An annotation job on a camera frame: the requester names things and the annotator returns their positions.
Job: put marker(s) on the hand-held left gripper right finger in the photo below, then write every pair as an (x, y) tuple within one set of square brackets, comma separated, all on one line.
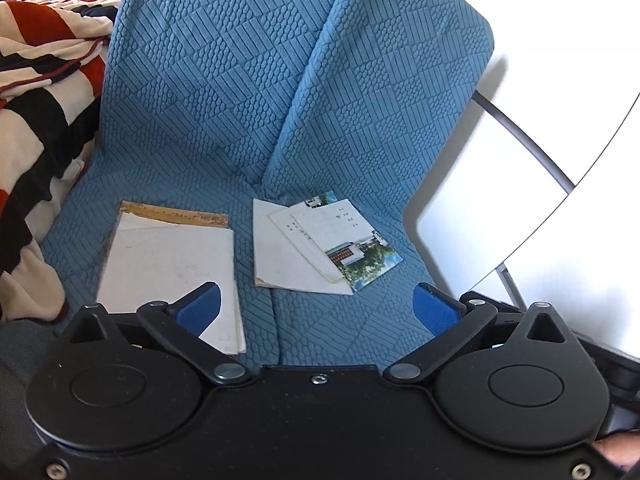
[(435, 310)]

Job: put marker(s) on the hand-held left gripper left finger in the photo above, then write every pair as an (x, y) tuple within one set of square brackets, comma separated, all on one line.
[(200, 307)]

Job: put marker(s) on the orange and white book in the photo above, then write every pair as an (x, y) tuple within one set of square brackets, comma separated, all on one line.
[(165, 270)]

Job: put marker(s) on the gold patterned book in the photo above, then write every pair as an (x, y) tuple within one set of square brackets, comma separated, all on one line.
[(200, 217)]

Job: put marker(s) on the white booklet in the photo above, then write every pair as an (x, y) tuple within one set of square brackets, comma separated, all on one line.
[(270, 250)]

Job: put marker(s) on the white leaflet with text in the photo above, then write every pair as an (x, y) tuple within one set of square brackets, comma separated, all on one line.
[(290, 232)]

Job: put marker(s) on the white leaflet with building photo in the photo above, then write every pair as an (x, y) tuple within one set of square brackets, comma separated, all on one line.
[(325, 225)]

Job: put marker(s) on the photo brochure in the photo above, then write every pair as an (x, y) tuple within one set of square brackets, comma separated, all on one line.
[(320, 199)]

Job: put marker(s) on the person's right hand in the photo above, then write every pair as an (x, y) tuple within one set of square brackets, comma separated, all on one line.
[(620, 452)]

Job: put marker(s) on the grey metal leg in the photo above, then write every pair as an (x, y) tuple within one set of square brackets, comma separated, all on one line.
[(505, 285)]

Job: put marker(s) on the white side panel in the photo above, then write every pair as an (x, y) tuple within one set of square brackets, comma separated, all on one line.
[(480, 200)]

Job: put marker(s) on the dark grey cloth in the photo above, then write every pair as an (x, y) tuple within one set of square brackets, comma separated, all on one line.
[(25, 360)]

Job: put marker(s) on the grey curved metal tube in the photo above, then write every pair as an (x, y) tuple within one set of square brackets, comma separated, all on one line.
[(525, 137)]

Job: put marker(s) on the blue quilted sofa cushion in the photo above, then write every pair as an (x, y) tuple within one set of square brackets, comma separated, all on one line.
[(190, 85), (375, 110)]

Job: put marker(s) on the red black white striped blanket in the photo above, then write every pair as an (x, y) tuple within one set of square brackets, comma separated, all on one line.
[(40, 110)]

